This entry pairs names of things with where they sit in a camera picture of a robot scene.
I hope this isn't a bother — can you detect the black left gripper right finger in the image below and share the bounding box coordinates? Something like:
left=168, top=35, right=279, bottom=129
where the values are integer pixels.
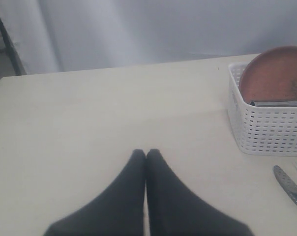
left=146, top=149, right=253, bottom=236

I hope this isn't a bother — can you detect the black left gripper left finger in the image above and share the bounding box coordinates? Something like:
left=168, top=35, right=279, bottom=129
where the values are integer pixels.
left=45, top=149, right=146, bottom=236

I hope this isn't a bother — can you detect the brown round plate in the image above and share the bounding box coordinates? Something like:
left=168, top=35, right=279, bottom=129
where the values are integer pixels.
left=239, top=46, right=297, bottom=104

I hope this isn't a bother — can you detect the white perforated plastic basket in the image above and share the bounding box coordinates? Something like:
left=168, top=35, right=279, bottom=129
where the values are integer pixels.
left=228, top=62, right=297, bottom=157

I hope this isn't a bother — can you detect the silver metal cup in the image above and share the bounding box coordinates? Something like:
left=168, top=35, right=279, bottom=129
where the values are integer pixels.
left=249, top=100, right=297, bottom=107

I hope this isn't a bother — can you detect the silver table knife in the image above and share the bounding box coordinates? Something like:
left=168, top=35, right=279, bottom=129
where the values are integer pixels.
left=273, top=165, right=297, bottom=205

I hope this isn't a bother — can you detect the dark metal frame post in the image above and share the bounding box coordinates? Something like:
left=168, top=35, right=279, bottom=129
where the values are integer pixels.
left=0, top=18, right=26, bottom=76

